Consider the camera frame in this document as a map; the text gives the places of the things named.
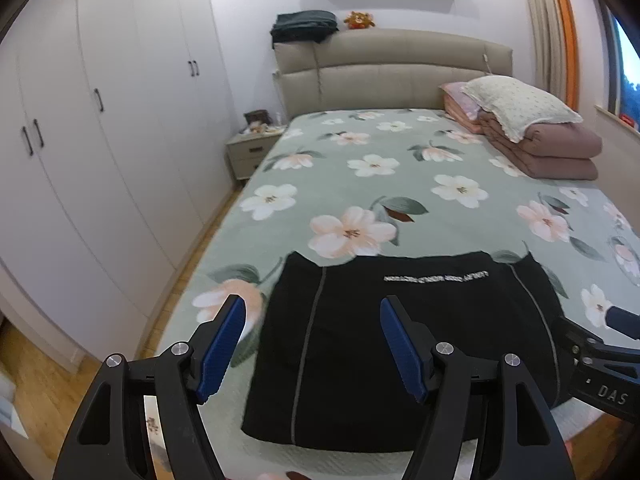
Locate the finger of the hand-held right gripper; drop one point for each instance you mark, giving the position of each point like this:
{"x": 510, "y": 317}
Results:
{"x": 625, "y": 321}
{"x": 590, "y": 345}

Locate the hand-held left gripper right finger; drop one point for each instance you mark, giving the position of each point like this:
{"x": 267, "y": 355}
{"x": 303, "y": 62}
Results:
{"x": 402, "y": 350}

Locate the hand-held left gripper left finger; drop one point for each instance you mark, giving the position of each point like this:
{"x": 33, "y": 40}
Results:
{"x": 222, "y": 350}

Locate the black hooded jacket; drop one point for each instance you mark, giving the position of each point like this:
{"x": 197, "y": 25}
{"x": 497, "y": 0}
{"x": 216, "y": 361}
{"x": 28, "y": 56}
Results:
{"x": 350, "y": 360}

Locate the dark folded clothes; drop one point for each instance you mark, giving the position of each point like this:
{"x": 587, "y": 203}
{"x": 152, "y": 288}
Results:
{"x": 302, "y": 27}

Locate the bed with floral green bedspread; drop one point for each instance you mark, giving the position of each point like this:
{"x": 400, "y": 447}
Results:
{"x": 400, "y": 200}

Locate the folded brown quilt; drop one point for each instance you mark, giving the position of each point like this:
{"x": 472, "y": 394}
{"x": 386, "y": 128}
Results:
{"x": 555, "y": 155}

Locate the beige nightstand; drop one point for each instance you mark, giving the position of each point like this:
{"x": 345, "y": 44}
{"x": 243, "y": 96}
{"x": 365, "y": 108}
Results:
{"x": 250, "y": 152}

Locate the red item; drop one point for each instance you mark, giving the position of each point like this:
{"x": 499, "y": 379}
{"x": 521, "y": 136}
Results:
{"x": 629, "y": 120}

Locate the windowsill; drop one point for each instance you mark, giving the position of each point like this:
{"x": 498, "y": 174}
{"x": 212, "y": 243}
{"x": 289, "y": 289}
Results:
{"x": 617, "y": 120}

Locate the white box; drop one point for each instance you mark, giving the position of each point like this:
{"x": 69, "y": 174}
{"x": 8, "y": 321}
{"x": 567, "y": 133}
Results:
{"x": 12, "y": 405}

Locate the white floral pillow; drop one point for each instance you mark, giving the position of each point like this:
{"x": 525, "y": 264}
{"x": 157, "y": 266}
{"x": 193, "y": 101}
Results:
{"x": 520, "y": 102}

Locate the white wardrobe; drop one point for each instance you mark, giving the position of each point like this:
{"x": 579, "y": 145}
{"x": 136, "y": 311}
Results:
{"x": 100, "y": 135}

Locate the pink pillow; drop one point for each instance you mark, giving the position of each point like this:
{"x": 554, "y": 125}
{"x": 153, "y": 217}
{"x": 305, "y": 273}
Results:
{"x": 460, "y": 105}

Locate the window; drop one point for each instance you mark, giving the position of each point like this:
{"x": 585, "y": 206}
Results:
{"x": 625, "y": 60}

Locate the beige upholstered headboard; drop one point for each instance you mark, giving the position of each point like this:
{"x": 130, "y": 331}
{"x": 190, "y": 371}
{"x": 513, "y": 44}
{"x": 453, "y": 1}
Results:
{"x": 390, "y": 70}

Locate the orange curtain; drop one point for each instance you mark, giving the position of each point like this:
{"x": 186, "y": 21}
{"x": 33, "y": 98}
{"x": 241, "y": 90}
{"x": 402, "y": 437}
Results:
{"x": 567, "y": 35}

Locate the beige curtain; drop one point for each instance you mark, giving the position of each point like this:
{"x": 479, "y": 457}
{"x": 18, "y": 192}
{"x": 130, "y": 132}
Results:
{"x": 537, "y": 35}

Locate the brown teddy bear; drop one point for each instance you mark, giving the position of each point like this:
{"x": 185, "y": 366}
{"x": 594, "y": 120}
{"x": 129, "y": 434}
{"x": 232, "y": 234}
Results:
{"x": 360, "y": 20}

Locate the photo frame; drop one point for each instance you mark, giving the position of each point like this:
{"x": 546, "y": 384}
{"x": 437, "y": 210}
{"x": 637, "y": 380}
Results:
{"x": 256, "y": 117}

